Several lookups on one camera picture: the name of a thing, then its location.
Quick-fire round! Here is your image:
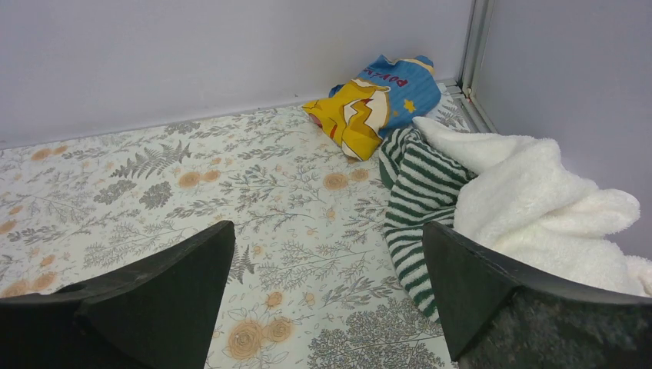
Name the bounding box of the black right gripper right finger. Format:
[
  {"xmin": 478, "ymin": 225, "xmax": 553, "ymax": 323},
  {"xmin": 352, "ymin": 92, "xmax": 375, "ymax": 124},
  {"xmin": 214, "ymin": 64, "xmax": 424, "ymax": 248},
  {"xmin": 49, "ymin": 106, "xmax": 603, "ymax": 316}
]
[{"xmin": 422, "ymin": 221, "xmax": 651, "ymax": 368}]

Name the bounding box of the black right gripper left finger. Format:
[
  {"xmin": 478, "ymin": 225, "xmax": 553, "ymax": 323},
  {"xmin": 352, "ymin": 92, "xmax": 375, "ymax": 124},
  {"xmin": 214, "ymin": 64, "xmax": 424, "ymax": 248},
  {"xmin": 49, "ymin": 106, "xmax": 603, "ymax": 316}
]
[{"xmin": 1, "ymin": 221, "xmax": 235, "ymax": 368}]

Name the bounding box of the green white striped towel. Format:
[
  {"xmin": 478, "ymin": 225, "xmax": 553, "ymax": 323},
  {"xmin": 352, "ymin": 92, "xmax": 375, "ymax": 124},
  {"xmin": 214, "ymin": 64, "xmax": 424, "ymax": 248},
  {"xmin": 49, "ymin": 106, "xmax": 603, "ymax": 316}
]
[{"xmin": 379, "ymin": 128, "xmax": 476, "ymax": 321}]

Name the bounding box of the white fluffy towel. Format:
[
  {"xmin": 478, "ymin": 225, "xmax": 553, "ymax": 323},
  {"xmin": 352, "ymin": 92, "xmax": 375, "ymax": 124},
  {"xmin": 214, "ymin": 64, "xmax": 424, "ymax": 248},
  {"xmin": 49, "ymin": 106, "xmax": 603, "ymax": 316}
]
[{"xmin": 414, "ymin": 117, "xmax": 651, "ymax": 297}]

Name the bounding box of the floral patterned table mat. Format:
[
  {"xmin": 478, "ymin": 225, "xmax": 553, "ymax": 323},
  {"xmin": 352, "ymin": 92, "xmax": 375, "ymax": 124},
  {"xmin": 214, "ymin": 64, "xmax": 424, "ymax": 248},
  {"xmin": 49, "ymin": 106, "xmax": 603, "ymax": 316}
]
[{"xmin": 1, "ymin": 106, "xmax": 454, "ymax": 368}]

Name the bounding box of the blue yellow cartoon towel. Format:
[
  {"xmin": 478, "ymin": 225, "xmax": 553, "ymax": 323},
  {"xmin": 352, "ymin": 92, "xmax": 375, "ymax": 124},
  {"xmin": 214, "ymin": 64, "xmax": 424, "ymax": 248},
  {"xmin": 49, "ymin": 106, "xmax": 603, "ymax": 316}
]
[{"xmin": 302, "ymin": 55, "xmax": 442, "ymax": 161}]

